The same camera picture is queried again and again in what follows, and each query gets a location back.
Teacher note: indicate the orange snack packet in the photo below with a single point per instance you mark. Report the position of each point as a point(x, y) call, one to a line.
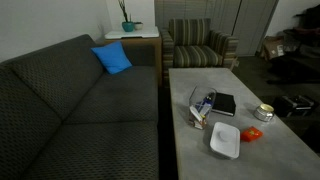
point(250, 134)

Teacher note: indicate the clear plastic container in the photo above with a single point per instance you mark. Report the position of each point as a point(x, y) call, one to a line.
point(199, 93)

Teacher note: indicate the white container lid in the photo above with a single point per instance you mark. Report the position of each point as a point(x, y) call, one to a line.
point(225, 140)

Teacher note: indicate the wooden side table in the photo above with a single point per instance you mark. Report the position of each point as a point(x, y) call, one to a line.
point(145, 51)

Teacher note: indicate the striped armchair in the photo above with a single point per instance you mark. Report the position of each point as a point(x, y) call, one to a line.
point(190, 43)

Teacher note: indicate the white tray board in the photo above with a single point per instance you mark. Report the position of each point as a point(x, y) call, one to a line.
point(145, 32)

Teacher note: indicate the blue cushion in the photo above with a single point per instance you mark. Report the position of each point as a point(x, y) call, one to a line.
point(113, 57)

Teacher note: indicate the small white bowl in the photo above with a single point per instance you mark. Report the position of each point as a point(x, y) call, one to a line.
point(138, 25)

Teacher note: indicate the teal plant pot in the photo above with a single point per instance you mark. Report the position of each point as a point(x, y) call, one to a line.
point(128, 26)

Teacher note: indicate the grey coffee table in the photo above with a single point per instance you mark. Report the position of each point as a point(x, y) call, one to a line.
point(279, 154)

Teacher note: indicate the dark grey sofa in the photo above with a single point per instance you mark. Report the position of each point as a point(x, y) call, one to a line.
point(63, 116)

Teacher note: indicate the silver candle tin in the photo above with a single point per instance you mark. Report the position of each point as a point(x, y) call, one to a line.
point(264, 112)

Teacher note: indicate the cardboard box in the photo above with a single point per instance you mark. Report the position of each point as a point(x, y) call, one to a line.
point(272, 47)

